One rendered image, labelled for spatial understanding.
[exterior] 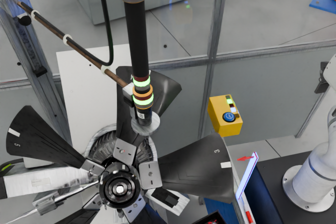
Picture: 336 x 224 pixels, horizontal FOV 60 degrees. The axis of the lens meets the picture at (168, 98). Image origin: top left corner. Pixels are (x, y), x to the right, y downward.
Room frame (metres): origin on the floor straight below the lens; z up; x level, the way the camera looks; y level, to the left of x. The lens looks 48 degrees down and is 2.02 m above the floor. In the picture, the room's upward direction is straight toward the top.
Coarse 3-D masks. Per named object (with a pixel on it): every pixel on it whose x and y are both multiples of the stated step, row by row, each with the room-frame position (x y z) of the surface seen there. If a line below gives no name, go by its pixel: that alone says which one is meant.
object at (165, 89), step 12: (120, 72) 0.66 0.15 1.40; (156, 72) 0.63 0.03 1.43; (156, 84) 0.60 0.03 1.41; (168, 84) 0.59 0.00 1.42; (120, 96) 0.61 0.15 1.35; (156, 96) 0.57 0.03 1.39; (168, 96) 0.56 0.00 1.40; (120, 108) 0.58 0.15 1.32; (156, 108) 0.54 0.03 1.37; (120, 120) 0.55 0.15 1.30; (120, 132) 0.52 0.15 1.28; (132, 132) 0.50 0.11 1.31; (132, 144) 0.47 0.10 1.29
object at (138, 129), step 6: (132, 84) 0.47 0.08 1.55; (126, 90) 0.45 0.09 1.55; (126, 96) 0.45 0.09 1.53; (132, 96) 0.44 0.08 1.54; (126, 102) 0.44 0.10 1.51; (132, 102) 0.43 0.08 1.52; (132, 108) 0.43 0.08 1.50; (132, 114) 0.44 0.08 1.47; (156, 114) 0.45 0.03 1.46; (132, 120) 0.43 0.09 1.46; (138, 120) 0.43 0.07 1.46; (156, 120) 0.43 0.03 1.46; (132, 126) 0.41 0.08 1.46; (138, 126) 0.41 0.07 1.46; (144, 126) 0.41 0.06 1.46; (150, 126) 0.41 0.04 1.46; (156, 126) 0.41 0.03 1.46; (138, 132) 0.40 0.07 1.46; (144, 132) 0.39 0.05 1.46; (150, 132) 0.40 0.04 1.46
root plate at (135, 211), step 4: (140, 196) 0.39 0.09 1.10; (136, 200) 0.37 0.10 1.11; (140, 200) 0.38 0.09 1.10; (132, 204) 0.36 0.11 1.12; (140, 204) 0.37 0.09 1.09; (144, 204) 0.37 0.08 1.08; (124, 208) 0.34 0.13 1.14; (128, 208) 0.34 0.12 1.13; (132, 208) 0.35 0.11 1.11; (136, 208) 0.35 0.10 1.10; (140, 208) 0.36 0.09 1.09; (124, 212) 0.33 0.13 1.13; (132, 212) 0.34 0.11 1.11; (136, 212) 0.34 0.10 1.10; (128, 216) 0.32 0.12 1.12; (132, 216) 0.32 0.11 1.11; (128, 220) 0.31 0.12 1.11; (132, 220) 0.31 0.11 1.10
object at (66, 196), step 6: (96, 180) 0.44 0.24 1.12; (84, 186) 0.42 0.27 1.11; (90, 186) 0.42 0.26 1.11; (72, 192) 0.40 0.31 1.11; (78, 192) 0.40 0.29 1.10; (54, 198) 0.39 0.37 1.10; (60, 198) 0.38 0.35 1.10; (66, 198) 0.39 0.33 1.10; (30, 210) 0.35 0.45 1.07; (36, 210) 0.35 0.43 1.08; (24, 216) 0.34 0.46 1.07
